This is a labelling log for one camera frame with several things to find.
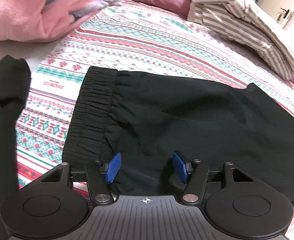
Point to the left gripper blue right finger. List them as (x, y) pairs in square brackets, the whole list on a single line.
[(182, 166)]

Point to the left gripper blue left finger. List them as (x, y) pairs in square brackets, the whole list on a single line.
[(110, 168)]

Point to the black pants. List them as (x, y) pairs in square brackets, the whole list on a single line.
[(147, 117)]

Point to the patterned knit bedspread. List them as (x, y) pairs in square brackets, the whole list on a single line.
[(131, 37)]

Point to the black folded garment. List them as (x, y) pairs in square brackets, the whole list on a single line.
[(15, 79)]

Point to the beige striped folded bedding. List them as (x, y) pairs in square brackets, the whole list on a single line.
[(246, 23)]

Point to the pink fleece blanket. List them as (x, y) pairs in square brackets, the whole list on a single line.
[(45, 20)]

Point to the black door handle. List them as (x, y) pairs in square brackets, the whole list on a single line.
[(286, 12)]

